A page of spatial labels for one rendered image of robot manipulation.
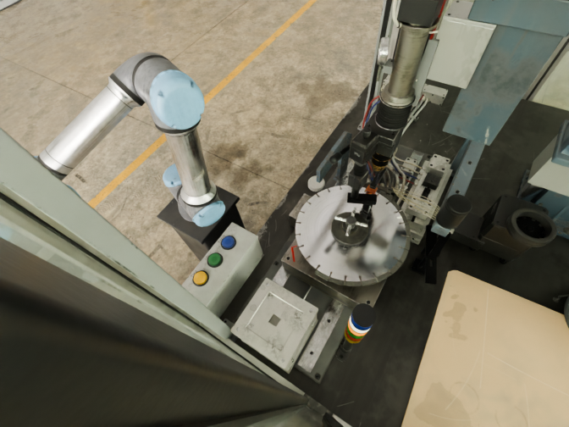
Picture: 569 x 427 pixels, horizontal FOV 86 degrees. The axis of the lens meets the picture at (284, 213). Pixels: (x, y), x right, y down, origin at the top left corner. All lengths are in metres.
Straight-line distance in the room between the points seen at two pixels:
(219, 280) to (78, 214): 0.62
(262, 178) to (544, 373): 1.82
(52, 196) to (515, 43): 0.73
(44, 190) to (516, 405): 1.14
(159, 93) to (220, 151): 1.83
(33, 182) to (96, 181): 2.46
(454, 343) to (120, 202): 2.25
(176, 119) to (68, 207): 0.43
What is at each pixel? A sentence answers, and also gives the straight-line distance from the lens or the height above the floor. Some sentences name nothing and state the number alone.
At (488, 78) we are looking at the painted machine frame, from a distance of 0.76.
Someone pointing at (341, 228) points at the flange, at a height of 0.96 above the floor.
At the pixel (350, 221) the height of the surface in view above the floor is 1.00.
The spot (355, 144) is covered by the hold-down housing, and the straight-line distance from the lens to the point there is 0.74.
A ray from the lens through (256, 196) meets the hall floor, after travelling 2.20.
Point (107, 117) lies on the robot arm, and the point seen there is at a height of 1.29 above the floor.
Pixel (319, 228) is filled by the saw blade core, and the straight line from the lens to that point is 0.94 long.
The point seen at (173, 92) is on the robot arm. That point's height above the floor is 1.37.
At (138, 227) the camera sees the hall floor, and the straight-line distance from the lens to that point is 2.37.
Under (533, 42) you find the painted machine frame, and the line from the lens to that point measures 0.73.
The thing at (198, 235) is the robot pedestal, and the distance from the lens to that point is 1.24.
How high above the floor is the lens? 1.77
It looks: 58 degrees down
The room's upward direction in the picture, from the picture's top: 9 degrees counter-clockwise
